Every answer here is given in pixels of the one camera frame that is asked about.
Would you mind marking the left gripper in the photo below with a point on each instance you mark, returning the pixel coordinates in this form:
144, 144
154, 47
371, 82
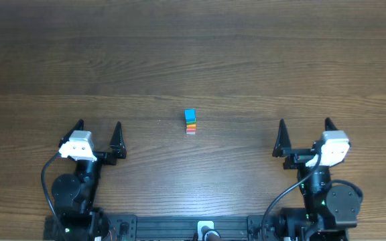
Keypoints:
107, 157

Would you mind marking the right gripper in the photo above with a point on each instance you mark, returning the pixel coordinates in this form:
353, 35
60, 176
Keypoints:
293, 159

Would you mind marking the orange cube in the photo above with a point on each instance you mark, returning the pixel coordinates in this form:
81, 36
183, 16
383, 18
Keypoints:
191, 127

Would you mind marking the green cube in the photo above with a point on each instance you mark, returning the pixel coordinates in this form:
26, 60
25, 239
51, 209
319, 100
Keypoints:
191, 122

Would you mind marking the blue cube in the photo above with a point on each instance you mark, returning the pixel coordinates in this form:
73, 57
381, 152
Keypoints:
190, 114

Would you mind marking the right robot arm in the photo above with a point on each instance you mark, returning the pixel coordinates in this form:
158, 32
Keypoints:
342, 201

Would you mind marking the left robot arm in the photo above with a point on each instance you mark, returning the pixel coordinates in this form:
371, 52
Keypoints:
65, 192

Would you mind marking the white cube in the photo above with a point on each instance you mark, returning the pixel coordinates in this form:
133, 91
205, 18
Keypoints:
190, 132

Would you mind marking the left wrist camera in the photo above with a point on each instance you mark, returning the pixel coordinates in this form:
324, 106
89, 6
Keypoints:
77, 145

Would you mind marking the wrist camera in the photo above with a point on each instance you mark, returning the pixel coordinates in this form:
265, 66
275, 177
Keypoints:
77, 145
330, 147

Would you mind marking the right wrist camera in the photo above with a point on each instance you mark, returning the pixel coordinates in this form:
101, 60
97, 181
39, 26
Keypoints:
330, 147

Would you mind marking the mounting rail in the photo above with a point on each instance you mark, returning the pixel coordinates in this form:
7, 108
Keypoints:
179, 227

